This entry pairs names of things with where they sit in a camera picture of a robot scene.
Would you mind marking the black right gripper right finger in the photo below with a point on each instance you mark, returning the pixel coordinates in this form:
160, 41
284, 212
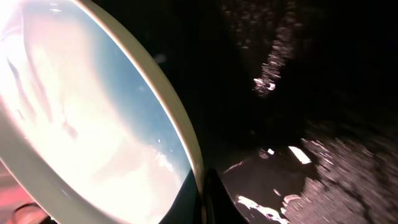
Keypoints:
220, 208

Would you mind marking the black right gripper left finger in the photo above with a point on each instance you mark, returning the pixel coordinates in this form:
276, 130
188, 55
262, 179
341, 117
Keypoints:
186, 208

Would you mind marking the light green plate with scribble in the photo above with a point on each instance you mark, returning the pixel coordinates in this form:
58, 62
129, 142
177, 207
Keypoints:
91, 127

